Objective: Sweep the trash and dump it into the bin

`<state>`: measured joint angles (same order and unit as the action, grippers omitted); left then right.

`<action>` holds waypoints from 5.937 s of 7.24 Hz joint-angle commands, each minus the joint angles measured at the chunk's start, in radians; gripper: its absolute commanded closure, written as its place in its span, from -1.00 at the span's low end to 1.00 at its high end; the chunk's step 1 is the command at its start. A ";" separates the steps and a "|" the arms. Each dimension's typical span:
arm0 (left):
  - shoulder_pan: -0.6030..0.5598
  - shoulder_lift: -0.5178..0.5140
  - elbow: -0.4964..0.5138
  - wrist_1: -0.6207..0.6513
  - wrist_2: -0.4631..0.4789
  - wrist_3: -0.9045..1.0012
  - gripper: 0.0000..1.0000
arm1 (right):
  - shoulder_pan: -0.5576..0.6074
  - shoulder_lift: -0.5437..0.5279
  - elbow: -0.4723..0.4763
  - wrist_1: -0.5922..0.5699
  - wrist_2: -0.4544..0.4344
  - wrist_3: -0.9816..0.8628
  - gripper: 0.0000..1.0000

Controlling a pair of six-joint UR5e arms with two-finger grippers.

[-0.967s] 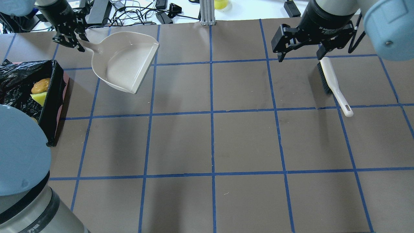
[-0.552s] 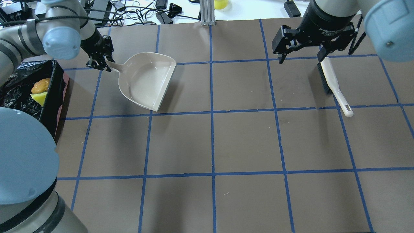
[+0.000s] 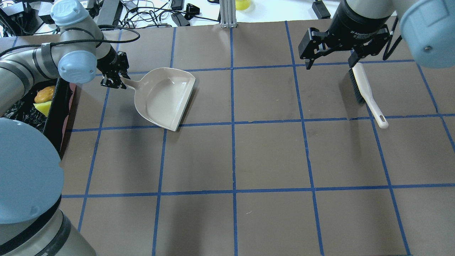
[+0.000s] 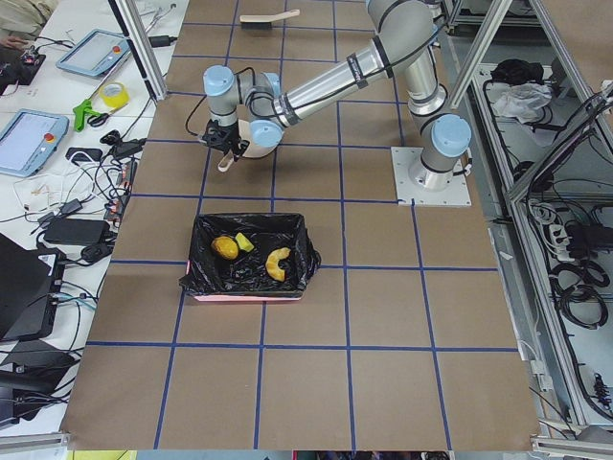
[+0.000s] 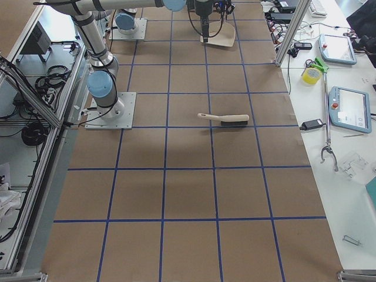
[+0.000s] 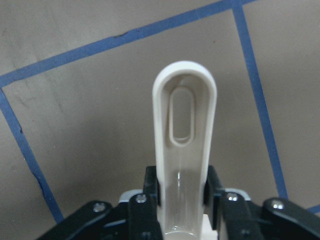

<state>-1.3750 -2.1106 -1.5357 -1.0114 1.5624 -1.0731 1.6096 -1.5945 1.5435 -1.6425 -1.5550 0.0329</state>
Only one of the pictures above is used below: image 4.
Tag teach pendant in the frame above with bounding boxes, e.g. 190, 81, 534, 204
1, 109, 69, 177
56, 29, 129, 78

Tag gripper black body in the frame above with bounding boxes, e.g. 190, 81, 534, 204
198, 120, 249, 161

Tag yellow tape roll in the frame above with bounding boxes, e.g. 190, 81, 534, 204
99, 81, 129, 109

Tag black bag lined bin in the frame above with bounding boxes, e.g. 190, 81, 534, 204
179, 213, 321, 301

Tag brown potato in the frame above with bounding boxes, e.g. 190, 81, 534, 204
211, 236, 240, 261

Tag beige plastic dustpan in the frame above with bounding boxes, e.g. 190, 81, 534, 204
217, 119, 276, 173

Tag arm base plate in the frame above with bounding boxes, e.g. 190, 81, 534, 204
391, 147, 472, 208

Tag lower teach pendant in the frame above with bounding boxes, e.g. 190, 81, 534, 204
1, 109, 69, 177

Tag croissant piece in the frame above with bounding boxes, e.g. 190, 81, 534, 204
265, 247, 291, 282

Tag aluminium frame post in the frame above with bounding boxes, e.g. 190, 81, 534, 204
108, 0, 168, 101

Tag green handled reach grabber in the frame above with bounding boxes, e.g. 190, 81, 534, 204
73, 95, 111, 132

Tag black power adapter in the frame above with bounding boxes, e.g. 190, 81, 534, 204
148, 34, 177, 48

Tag yellow green sponge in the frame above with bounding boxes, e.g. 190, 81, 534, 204
235, 232, 255, 253

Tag beige hand brush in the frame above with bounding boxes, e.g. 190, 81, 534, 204
239, 9, 301, 30

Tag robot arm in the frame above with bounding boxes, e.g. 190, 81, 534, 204
198, 1, 471, 192

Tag upper teach pendant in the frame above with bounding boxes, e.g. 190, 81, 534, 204
56, 29, 129, 78

